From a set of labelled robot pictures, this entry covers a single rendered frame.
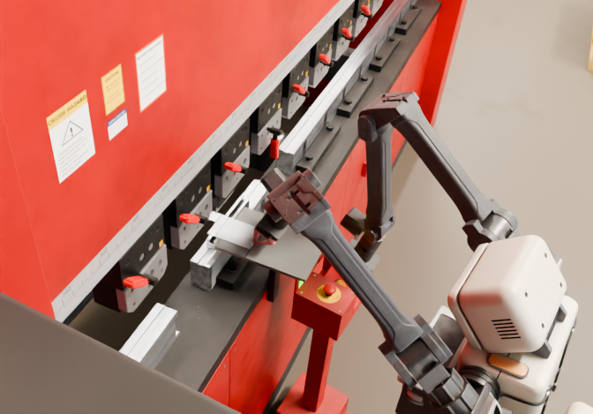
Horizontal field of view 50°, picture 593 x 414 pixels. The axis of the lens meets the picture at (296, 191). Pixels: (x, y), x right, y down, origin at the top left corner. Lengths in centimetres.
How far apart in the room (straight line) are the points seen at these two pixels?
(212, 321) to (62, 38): 99
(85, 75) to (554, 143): 364
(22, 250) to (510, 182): 343
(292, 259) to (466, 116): 279
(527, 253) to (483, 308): 14
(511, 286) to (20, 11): 90
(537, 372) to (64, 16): 101
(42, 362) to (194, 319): 139
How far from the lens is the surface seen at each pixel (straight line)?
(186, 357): 166
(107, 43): 101
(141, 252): 131
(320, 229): 108
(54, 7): 91
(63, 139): 99
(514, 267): 127
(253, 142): 171
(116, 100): 107
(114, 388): 34
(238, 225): 179
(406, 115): 145
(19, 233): 61
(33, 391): 35
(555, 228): 367
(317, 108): 235
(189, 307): 176
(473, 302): 125
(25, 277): 65
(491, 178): 385
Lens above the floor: 223
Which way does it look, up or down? 40 degrees down
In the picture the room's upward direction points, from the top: 6 degrees clockwise
